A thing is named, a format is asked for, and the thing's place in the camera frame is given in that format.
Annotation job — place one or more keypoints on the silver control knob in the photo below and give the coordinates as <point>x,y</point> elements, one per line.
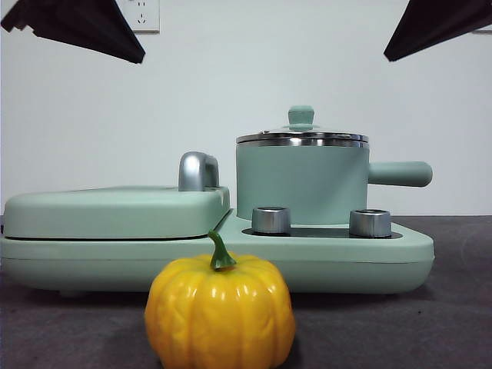
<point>370,223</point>
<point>271,221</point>

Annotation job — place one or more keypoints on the yellow toy pumpkin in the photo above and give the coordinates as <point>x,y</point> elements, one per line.
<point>219,307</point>

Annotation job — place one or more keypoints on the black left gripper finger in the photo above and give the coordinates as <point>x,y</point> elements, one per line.
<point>84,19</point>
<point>57,35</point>

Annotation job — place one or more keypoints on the mint green breakfast machine base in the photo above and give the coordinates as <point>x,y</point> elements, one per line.
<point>346,265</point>

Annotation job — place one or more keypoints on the black control panel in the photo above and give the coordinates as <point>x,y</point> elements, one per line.
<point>319,232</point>

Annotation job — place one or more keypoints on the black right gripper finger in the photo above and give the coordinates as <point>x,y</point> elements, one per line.
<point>461,27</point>
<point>426,19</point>

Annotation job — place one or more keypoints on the glass lid with green knob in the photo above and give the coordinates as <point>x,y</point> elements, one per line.
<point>301,117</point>

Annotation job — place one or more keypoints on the mint green hinged griddle cover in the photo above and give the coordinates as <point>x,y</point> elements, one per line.
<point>115,215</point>

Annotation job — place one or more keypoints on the white wall socket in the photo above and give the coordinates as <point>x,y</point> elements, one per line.
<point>485,30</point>
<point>148,17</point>

